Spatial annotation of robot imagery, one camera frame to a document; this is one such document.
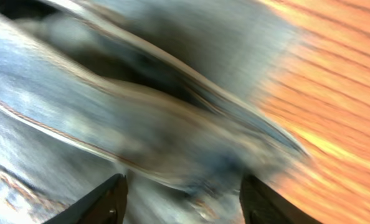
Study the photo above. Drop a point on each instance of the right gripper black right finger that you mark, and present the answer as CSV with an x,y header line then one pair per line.
x,y
262,205

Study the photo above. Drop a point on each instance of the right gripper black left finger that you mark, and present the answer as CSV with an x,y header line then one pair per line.
x,y
106,204

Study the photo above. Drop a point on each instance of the light blue denim jeans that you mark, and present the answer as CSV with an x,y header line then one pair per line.
x,y
159,91

